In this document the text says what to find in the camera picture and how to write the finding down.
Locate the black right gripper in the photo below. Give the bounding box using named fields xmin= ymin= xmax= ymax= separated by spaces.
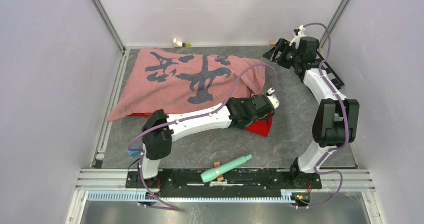
xmin=263 ymin=38 xmax=302 ymax=70

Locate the pink red patterned pillowcase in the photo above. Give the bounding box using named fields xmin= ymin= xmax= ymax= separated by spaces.
xmin=107 ymin=48 xmax=266 ymax=122

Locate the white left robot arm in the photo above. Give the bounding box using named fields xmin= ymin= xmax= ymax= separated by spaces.
xmin=138 ymin=94 xmax=280 ymax=188

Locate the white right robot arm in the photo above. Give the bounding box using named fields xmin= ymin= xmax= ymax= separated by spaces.
xmin=263 ymin=36 xmax=360 ymax=188

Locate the black white checkerboard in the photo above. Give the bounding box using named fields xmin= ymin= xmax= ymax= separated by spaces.
xmin=322 ymin=61 xmax=345 ymax=90

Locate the small wooden block left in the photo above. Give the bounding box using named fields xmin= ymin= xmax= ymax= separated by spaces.
xmin=213 ymin=161 xmax=221 ymax=168

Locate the teal toy microphone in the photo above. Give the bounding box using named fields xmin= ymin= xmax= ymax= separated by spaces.
xmin=200 ymin=154 xmax=253 ymax=183

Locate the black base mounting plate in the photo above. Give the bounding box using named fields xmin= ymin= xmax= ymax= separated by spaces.
xmin=145 ymin=168 xmax=322 ymax=198

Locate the small toy bottle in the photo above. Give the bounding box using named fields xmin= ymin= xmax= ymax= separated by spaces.
xmin=172 ymin=38 xmax=192 ymax=48

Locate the blue block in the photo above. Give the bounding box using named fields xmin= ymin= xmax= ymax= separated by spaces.
xmin=127 ymin=145 xmax=141 ymax=157

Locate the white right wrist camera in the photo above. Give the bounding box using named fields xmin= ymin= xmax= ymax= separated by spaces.
xmin=289 ymin=25 xmax=306 ymax=49

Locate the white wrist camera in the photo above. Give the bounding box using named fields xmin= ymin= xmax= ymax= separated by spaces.
xmin=289 ymin=25 xmax=306 ymax=49
xmin=265 ymin=88 xmax=280 ymax=109

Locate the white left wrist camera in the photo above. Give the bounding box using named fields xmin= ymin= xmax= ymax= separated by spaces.
xmin=265 ymin=88 xmax=280 ymax=109

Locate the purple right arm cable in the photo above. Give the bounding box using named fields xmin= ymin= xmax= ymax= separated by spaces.
xmin=293 ymin=22 xmax=351 ymax=209

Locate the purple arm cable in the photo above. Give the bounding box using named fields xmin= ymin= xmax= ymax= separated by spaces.
xmin=127 ymin=63 xmax=278 ymax=212
xmin=293 ymin=22 xmax=351 ymax=209

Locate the light blue cable duct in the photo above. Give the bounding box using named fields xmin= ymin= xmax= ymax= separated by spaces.
xmin=87 ymin=190 xmax=295 ymax=204

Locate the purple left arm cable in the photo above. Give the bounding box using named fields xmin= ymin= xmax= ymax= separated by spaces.
xmin=127 ymin=63 xmax=278 ymax=212

